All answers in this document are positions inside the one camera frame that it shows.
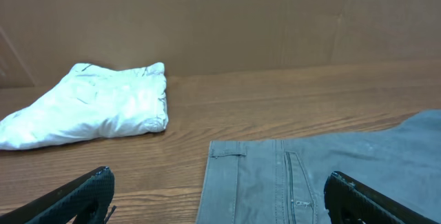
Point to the folded beige shorts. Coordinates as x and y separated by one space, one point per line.
91 102

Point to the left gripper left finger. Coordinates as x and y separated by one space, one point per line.
85 200

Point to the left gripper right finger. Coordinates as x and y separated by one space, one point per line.
349 201

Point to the grey shorts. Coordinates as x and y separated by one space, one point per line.
282 181

